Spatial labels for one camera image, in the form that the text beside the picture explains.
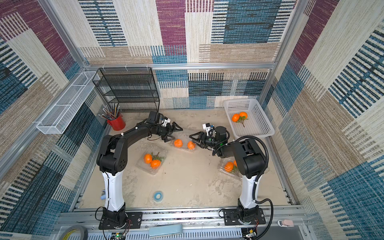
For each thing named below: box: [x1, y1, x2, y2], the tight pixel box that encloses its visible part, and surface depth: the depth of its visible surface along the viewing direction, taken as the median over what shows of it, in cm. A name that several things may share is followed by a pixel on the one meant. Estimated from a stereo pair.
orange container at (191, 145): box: [187, 141, 197, 150], surface depth 95 cm
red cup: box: [107, 115, 126, 131], surface depth 108 cm
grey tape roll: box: [58, 225, 89, 240], surface depth 71 cm
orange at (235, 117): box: [231, 113, 240, 123], surface depth 111 cm
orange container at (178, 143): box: [174, 139, 184, 148], surface depth 99 cm
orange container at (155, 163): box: [150, 159, 162, 169], surface depth 89 cm
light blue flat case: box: [149, 224, 183, 237], surface depth 71 cm
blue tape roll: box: [153, 190, 164, 203], surface depth 81 cm
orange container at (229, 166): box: [224, 161, 234, 173], surface depth 86 cm
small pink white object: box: [277, 219, 294, 228], surface depth 71 cm
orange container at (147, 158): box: [144, 153, 153, 164], surface depth 91 cm
